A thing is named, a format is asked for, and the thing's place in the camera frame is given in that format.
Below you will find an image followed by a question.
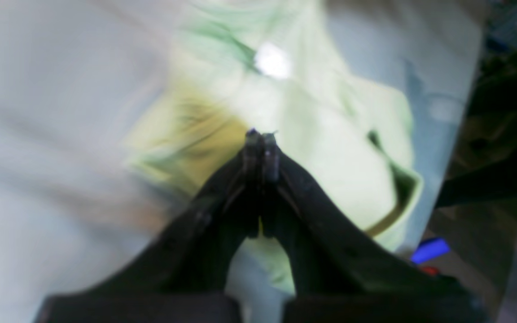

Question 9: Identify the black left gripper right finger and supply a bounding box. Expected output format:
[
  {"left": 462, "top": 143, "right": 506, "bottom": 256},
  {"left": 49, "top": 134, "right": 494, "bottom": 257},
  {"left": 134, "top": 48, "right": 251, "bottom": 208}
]
[{"left": 261, "top": 134, "right": 490, "bottom": 323}]

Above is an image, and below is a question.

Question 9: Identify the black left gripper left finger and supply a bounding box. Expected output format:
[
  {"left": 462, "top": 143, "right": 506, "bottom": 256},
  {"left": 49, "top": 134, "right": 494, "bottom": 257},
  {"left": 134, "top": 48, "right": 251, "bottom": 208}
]
[{"left": 35, "top": 129, "right": 265, "bottom": 323}]

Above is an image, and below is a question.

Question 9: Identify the yellow-green T-shirt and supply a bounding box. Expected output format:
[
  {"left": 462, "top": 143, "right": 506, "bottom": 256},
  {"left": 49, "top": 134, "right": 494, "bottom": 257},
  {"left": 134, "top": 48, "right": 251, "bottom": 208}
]
[{"left": 127, "top": 0, "right": 422, "bottom": 294}]

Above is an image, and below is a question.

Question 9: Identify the blue red clamp centre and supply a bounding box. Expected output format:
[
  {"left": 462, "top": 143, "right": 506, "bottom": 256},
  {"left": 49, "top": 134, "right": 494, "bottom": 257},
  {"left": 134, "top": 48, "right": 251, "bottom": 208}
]
[{"left": 410, "top": 237, "right": 451, "bottom": 276}]

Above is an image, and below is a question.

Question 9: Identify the green table cloth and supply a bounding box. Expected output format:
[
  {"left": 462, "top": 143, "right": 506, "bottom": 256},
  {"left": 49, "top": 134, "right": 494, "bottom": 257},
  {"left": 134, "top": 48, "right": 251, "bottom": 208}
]
[{"left": 0, "top": 0, "right": 489, "bottom": 323}]

